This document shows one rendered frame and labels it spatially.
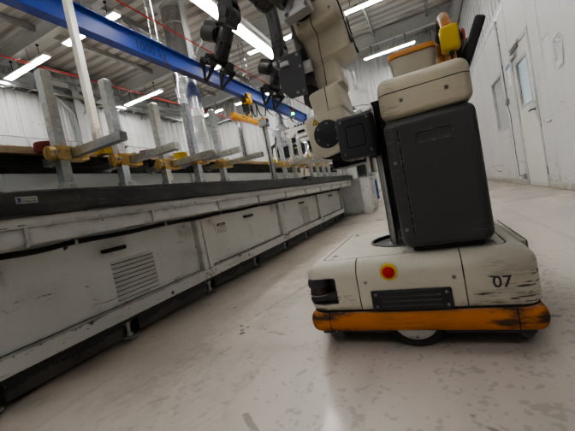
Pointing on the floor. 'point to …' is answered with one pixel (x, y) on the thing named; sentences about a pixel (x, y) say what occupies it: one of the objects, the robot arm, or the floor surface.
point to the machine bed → (128, 268)
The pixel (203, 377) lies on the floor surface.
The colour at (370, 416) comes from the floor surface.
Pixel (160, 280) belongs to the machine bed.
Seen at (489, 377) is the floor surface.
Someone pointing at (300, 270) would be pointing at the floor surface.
